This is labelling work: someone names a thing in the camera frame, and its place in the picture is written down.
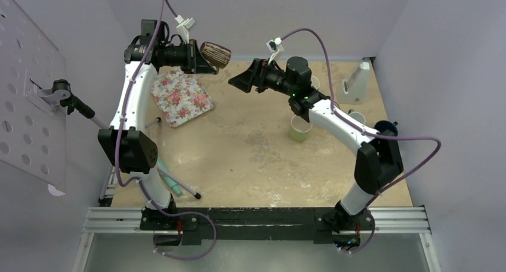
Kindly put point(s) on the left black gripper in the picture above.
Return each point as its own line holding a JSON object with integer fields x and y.
{"x": 196, "y": 64}

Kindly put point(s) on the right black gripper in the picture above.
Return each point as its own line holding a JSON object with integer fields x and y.
{"x": 255, "y": 76}

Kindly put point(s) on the dark brown mug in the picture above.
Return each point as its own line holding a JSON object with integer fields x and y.
{"x": 217, "y": 55}

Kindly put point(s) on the glossy black mug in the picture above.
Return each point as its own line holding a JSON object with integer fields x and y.
{"x": 315, "y": 82}

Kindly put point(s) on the light green mug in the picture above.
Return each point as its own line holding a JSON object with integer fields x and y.
{"x": 300, "y": 129}

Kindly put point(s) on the grey blue mug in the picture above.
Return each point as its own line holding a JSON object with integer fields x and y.
{"x": 360, "y": 118}

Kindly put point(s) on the dark blue mug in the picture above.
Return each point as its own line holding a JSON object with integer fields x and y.
{"x": 386, "y": 125}

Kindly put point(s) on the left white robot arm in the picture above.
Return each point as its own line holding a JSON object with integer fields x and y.
{"x": 131, "y": 152}

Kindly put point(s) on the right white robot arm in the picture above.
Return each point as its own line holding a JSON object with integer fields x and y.
{"x": 378, "y": 159}

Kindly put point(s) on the floral pattern tray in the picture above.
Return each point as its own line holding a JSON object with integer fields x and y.
{"x": 180, "y": 97}

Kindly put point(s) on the white wedge stand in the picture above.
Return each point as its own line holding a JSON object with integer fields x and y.
{"x": 353, "y": 89}

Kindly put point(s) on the teal marker pen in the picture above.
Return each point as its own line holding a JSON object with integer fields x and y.
{"x": 165, "y": 174}

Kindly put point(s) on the perforated white panel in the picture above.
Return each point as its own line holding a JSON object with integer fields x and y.
{"x": 33, "y": 125}

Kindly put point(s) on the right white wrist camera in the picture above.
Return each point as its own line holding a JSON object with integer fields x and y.
{"x": 276, "y": 49}

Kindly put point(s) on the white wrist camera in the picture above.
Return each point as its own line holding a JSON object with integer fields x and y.
{"x": 184, "y": 27}
{"x": 276, "y": 49}

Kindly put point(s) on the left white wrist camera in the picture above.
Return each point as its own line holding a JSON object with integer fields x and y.
{"x": 184, "y": 27}

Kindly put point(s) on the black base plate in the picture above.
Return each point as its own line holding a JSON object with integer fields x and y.
{"x": 320, "y": 225}

